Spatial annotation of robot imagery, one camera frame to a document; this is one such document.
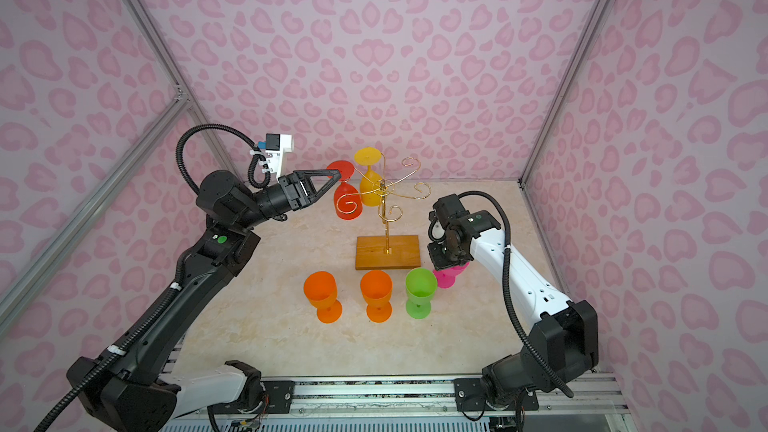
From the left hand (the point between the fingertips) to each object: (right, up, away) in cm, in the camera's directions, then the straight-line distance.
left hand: (338, 173), depth 55 cm
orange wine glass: (-9, -28, +24) cm, 38 cm away
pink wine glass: (+26, -28, +37) cm, 53 cm away
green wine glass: (+17, -29, +28) cm, 44 cm away
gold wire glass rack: (+8, -7, +25) cm, 27 cm away
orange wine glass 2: (+6, -26, +23) cm, 35 cm away
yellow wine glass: (+3, 0, +33) cm, 33 cm away
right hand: (+23, -20, +25) cm, 39 cm away
